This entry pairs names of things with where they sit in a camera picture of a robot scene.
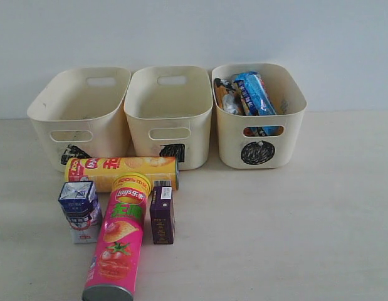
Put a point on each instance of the purple drink carton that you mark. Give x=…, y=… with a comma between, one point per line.
x=162, y=216

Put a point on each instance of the orange snack bag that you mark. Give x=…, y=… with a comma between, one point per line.
x=227, y=97

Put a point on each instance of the blue instant noodle packet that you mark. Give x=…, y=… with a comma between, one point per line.
x=251, y=99

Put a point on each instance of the blue white milk carton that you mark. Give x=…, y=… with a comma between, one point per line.
x=80, y=205

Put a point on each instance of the middle cream plastic bin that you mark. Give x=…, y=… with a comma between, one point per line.
x=168, y=111

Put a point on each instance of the cream plastic bin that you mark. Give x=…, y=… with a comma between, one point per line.
x=81, y=111
x=261, y=142
x=168, y=111

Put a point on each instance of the right cream plastic bin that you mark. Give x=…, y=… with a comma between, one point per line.
x=261, y=142

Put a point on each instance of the yellow Lays chips can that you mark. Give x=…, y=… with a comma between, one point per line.
x=161, y=171

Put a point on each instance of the left cream plastic bin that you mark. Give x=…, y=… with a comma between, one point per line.
x=81, y=111

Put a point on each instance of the pink Lays chips can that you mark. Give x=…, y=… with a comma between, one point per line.
x=113, y=271

